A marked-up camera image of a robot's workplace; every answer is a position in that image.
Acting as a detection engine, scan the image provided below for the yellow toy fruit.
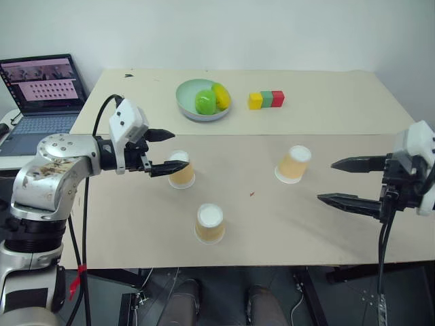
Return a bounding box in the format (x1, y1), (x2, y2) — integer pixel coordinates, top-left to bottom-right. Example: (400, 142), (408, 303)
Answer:
(211, 83), (232, 110)

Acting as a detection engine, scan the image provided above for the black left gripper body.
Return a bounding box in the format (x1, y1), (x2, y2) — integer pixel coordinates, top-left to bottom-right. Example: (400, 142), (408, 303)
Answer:
(123, 137), (152, 178)

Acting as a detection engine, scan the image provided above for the thin black left cable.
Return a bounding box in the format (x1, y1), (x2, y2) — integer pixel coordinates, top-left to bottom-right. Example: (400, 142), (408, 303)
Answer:
(66, 215), (86, 326)

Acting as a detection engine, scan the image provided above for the thin white floor cable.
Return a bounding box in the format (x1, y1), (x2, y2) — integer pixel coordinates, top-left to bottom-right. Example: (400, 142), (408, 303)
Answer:
(290, 288), (306, 319)

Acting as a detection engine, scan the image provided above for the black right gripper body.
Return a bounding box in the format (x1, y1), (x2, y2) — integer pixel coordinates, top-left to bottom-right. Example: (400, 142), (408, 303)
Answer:
(379, 152), (426, 225)

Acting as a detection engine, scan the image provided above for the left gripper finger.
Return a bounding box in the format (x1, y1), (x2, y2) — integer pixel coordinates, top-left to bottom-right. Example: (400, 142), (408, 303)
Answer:
(148, 160), (190, 179)
(145, 128), (176, 144)

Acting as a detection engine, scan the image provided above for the yellow cube block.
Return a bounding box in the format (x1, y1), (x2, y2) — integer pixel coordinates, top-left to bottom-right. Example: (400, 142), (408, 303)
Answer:
(248, 92), (264, 111)

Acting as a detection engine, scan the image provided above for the green toy fruit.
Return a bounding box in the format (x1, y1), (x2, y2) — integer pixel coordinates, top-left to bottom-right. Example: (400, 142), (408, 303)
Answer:
(194, 89), (218, 115)

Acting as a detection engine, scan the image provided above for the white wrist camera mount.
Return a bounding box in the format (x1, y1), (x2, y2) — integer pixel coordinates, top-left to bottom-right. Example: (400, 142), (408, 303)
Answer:
(393, 120), (435, 217)
(107, 98), (150, 175)

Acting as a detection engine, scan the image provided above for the tan paper cup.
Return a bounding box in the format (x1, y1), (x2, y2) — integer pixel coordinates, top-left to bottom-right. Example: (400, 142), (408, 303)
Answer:
(274, 145), (312, 185)
(194, 203), (226, 245)
(168, 149), (196, 189)

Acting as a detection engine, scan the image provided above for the open grey laptop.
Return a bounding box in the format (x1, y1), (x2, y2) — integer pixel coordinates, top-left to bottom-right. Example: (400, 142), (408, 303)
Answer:
(0, 53), (88, 158)

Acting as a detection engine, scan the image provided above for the pale green bowl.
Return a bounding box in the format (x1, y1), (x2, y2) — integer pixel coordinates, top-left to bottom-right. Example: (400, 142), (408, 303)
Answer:
(175, 78), (233, 123)

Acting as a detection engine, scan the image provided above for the dark rounded shape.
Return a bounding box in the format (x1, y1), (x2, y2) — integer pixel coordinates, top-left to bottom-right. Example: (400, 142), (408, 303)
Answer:
(158, 278), (202, 326)
(245, 285), (290, 326)

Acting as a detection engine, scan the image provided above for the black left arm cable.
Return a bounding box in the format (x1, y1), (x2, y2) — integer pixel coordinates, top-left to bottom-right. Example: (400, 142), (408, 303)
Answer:
(81, 94), (124, 326)

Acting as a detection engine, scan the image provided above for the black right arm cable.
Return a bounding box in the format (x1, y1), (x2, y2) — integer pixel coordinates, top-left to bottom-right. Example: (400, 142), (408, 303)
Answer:
(376, 205), (397, 326)

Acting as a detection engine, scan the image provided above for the red tape strip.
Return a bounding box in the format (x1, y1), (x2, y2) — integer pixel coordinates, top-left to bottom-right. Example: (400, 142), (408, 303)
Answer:
(69, 264), (88, 302)

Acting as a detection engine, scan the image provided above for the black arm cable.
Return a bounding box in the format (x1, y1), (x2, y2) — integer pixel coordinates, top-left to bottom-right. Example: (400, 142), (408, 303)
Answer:
(376, 205), (397, 326)
(81, 94), (124, 326)

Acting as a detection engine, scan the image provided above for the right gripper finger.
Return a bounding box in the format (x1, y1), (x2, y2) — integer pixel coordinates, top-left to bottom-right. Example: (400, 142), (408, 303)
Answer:
(330, 154), (389, 175)
(317, 192), (383, 221)

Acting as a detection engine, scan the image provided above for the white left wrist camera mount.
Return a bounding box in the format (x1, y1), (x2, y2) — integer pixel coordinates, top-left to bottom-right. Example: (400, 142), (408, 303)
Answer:
(107, 98), (150, 175)

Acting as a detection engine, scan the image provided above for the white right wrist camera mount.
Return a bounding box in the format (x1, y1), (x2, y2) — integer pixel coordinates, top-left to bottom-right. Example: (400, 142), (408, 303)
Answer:
(393, 120), (435, 217)

